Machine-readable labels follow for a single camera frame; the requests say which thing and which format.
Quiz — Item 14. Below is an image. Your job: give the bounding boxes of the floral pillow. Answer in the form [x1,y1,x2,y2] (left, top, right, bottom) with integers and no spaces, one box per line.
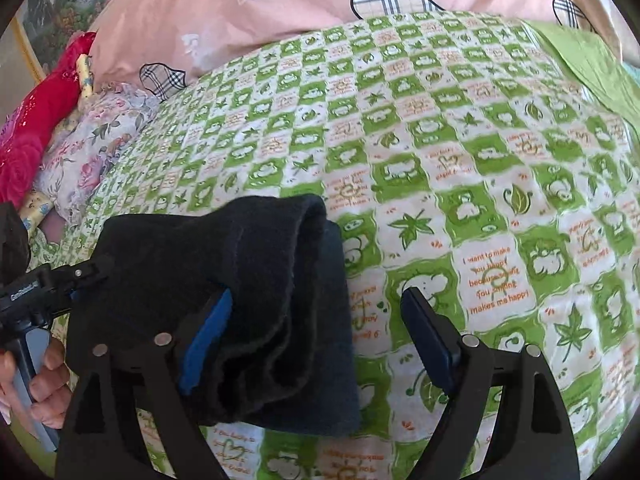
[37,82,161,226]

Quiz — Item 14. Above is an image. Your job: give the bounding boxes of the green checkered bed sheet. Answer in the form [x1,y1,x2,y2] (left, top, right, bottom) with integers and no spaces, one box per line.
[30,10,640,480]

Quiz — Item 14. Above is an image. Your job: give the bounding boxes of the red cloth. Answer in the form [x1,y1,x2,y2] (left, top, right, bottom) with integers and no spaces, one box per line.
[0,31,98,208]

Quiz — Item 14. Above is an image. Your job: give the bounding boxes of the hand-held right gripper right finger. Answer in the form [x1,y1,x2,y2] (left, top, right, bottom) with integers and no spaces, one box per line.
[401,286,577,480]

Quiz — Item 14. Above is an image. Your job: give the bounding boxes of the person's left hand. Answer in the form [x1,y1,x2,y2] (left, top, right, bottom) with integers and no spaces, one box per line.
[29,342,72,432]

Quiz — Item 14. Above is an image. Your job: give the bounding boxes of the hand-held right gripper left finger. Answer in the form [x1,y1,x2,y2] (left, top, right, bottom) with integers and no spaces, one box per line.
[55,289,236,480]

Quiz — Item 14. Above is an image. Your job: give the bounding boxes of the landscape wall painting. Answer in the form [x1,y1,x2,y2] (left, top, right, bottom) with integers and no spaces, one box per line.
[15,0,151,86]

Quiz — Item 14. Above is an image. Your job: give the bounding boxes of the black pants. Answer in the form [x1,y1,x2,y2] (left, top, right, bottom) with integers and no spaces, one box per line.
[67,194,363,438]

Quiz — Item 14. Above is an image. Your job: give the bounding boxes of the plain green sheet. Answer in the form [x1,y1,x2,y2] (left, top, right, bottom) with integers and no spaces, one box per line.
[530,20,640,136]

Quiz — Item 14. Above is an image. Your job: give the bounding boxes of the pink quilt with plaid hearts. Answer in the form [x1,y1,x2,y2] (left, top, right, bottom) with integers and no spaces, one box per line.
[87,0,601,106]

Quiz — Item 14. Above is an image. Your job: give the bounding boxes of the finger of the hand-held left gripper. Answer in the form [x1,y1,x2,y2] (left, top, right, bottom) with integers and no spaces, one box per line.
[42,254,117,312]

